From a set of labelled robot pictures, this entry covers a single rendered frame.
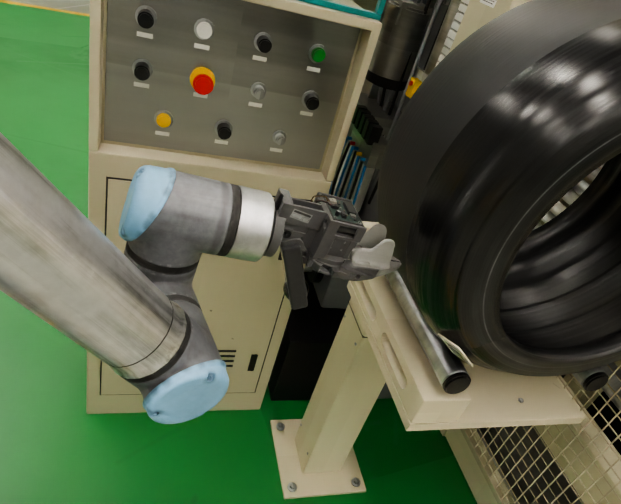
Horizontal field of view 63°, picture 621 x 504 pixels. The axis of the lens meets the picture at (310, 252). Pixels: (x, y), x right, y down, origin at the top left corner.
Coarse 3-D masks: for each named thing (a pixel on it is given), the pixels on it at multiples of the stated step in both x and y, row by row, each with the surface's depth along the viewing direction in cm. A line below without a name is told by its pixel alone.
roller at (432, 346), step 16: (400, 288) 92; (400, 304) 91; (416, 320) 86; (416, 336) 85; (432, 336) 82; (432, 352) 80; (448, 352) 79; (448, 368) 77; (464, 368) 77; (448, 384) 76; (464, 384) 77
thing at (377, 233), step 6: (372, 228) 70; (378, 228) 70; (384, 228) 71; (366, 234) 71; (372, 234) 71; (378, 234) 71; (384, 234) 71; (366, 240) 71; (372, 240) 71; (378, 240) 72; (360, 246) 72; (366, 246) 72; (372, 246) 72; (348, 258) 71; (396, 258) 73
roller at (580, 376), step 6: (582, 372) 86; (588, 372) 85; (594, 372) 85; (600, 372) 85; (576, 378) 88; (582, 378) 86; (588, 378) 85; (594, 378) 85; (600, 378) 85; (606, 378) 85; (582, 384) 87; (588, 384) 85; (594, 384) 86; (600, 384) 86; (588, 390) 86; (594, 390) 87
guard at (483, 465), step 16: (608, 384) 105; (576, 400) 112; (608, 400) 104; (464, 432) 147; (480, 432) 141; (512, 432) 129; (560, 432) 115; (480, 464) 139; (608, 464) 103; (592, 480) 107; (496, 496) 132; (544, 496) 118
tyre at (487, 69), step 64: (576, 0) 62; (448, 64) 67; (512, 64) 58; (576, 64) 53; (448, 128) 62; (512, 128) 54; (576, 128) 52; (384, 192) 75; (448, 192) 59; (512, 192) 55; (448, 256) 62; (512, 256) 60; (576, 256) 99; (448, 320) 68; (512, 320) 93; (576, 320) 91
